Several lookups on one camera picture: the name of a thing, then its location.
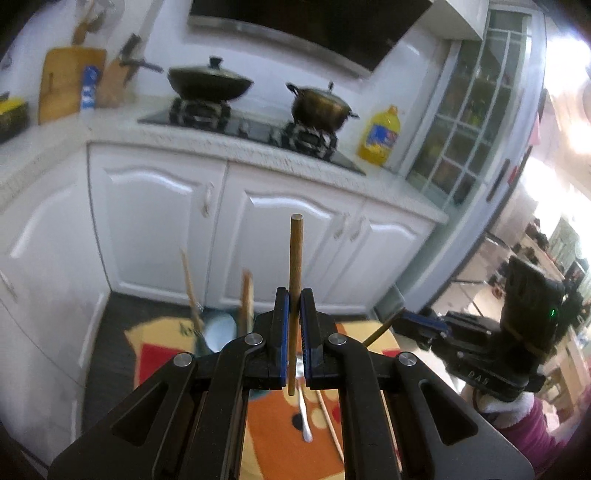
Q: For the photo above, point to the yellow cooking oil bottle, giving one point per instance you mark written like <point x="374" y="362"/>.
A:
<point x="378" y="138"/>

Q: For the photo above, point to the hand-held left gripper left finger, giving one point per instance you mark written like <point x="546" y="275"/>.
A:
<point x="285" y="341"/>

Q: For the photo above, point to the brass pot with lid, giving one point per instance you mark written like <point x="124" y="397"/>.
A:
<point x="318" y="108"/>

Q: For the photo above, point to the white spoon on mat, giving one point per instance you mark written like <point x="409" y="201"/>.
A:
<point x="305" y="431"/>

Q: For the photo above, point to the black casserole with yellow lid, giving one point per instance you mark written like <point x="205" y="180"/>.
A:
<point x="14" y="115"/>

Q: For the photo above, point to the person's right forearm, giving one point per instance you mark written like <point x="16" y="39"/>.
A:
<point x="531" y="429"/>

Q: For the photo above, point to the wooden knife block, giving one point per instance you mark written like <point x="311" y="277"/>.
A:
<point x="113" y="87"/>

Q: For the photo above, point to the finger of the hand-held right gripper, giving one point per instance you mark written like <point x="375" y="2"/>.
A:
<point x="418" y="338"/>
<point x="425" y="321"/>

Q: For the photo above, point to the wooden chopstick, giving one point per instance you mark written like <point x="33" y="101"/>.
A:
<point x="247" y="300"/>
<point x="378" y="332"/>
<point x="190" y="286"/>
<point x="332" y="429"/>
<point x="295" y="258"/>

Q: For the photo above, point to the blue and white carton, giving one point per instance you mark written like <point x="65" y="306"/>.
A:
<point x="89" y="92"/>

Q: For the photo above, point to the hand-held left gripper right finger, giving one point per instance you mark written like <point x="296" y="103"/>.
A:
<point x="305" y="341"/>

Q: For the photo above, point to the orange cartoon mat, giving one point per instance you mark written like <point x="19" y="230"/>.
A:
<point x="157" y="337"/>

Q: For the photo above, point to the range hood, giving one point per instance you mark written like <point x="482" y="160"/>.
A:
<point x="323" y="27"/>

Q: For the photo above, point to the black wok with lid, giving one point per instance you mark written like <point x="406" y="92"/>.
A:
<point x="207" y="83"/>

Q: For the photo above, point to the black gas stove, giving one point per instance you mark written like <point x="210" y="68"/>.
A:
<point x="249" y="129"/>

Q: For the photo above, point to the hanging wooden spatula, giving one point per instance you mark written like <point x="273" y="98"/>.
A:
<point x="81" y="30"/>

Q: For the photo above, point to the white glass-paned door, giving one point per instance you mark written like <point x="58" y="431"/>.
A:
<point x="461" y="115"/>

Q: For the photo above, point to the white ceramic spoon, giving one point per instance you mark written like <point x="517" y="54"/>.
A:
<point x="221" y="330"/>

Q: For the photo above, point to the white cabinet door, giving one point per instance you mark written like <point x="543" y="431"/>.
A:
<point x="46" y="258"/>
<point x="263" y="249"/>
<point x="152" y="221"/>
<point x="392" y="258"/>

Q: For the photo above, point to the wooden cutting board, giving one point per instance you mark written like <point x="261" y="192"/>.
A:
<point x="64" y="87"/>

